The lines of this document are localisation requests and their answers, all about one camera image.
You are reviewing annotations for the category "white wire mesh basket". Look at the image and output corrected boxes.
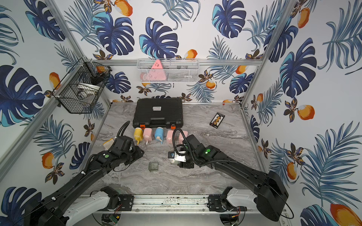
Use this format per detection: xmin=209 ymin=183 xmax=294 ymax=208
xmin=137 ymin=58 xmax=200 ymax=83

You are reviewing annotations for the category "yellow pencil sharpener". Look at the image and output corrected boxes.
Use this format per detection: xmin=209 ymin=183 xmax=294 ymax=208
xmin=133 ymin=127 xmax=143 ymax=145

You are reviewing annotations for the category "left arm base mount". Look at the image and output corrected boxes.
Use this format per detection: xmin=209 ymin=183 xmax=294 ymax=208
xmin=106 ymin=188 xmax=134 ymax=213

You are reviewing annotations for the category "black wire basket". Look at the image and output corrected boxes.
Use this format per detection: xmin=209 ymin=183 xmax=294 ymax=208
xmin=51 ymin=58 xmax=112 ymax=114

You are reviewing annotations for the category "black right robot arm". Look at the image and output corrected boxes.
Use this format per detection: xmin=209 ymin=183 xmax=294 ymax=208
xmin=171 ymin=128 xmax=288 ymax=222

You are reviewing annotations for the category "pink triangular object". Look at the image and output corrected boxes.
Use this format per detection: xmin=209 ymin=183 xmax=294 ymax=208
xmin=144 ymin=59 xmax=167 ymax=82

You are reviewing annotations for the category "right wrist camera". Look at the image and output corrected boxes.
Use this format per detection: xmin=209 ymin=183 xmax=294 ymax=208
xmin=168 ymin=152 xmax=185 ymax=162

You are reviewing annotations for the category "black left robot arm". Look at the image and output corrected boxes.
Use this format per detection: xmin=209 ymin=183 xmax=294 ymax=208
xmin=21 ymin=121 xmax=144 ymax=226

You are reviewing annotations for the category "black plastic tool case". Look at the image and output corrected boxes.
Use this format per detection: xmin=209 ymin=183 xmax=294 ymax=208
xmin=133 ymin=98 xmax=184 ymax=130

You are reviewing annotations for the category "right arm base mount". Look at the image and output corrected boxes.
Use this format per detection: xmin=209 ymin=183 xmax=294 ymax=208
xmin=206 ymin=186 xmax=248 ymax=213

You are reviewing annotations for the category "aluminium front rail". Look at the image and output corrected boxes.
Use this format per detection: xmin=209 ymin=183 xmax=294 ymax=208
xmin=60 ymin=193 xmax=287 ymax=214

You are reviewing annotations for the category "white work glove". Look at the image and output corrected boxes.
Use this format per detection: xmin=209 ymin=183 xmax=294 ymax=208
xmin=103 ymin=138 xmax=115 ymax=150

